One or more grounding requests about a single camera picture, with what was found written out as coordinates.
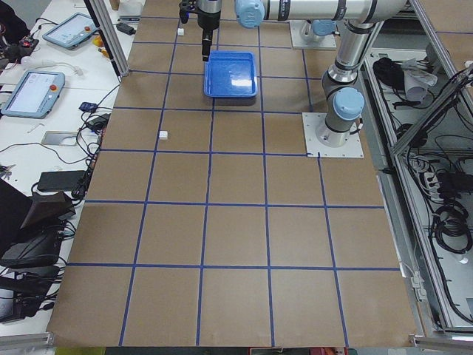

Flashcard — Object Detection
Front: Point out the white handheld device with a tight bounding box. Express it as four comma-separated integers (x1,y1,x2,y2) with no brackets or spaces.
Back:
33,60,84,75

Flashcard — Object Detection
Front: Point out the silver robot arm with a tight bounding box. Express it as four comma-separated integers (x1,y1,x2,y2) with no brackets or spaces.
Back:
234,0,405,148
302,19,336,50

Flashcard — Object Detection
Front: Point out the teach pendant far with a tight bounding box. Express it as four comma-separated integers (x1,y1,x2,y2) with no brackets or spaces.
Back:
42,13,97,49

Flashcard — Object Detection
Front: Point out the small blue black device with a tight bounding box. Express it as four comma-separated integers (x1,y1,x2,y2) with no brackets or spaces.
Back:
79,101,98,113

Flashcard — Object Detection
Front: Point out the metal tin box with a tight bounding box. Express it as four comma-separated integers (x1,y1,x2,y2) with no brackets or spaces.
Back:
41,131,77,146

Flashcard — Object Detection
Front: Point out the teach pendant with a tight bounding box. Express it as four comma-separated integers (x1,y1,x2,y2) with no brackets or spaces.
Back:
42,13,97,49
1,70,66,119

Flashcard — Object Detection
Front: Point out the black power adapter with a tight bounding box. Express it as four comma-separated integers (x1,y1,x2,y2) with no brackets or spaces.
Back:
37,170,86,192

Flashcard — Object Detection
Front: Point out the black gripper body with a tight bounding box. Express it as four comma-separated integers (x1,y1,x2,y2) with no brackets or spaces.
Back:
197,0,222,41

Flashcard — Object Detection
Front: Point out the aluminium frame post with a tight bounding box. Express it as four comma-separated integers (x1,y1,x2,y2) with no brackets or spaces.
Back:
84,0,129,78

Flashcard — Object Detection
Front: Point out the blue plastic tray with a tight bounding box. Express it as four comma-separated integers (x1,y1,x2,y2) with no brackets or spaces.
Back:
203,50,258,98

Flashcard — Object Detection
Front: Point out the teach pendant near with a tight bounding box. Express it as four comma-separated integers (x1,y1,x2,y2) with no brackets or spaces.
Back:
1,70,66,119

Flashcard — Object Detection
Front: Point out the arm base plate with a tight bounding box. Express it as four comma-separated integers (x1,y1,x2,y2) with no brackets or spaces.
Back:
290,20,337,50
302,112,364,158

